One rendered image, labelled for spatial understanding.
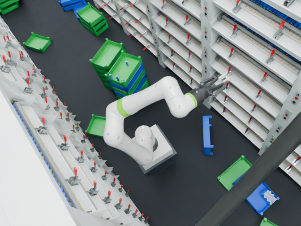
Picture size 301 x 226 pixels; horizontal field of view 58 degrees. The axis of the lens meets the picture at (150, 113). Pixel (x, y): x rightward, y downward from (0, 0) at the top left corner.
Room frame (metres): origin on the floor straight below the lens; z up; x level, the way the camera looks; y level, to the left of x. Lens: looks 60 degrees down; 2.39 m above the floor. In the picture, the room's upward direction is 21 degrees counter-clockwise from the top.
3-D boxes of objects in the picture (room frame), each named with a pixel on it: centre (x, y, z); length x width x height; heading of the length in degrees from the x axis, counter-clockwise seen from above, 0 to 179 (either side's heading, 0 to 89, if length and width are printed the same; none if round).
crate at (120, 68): (1.58, 0.08, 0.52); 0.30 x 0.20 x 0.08; 132
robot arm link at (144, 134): (0.87, 0.11, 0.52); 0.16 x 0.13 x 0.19; 161
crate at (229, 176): (0.46, -0.50, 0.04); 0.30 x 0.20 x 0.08; 109
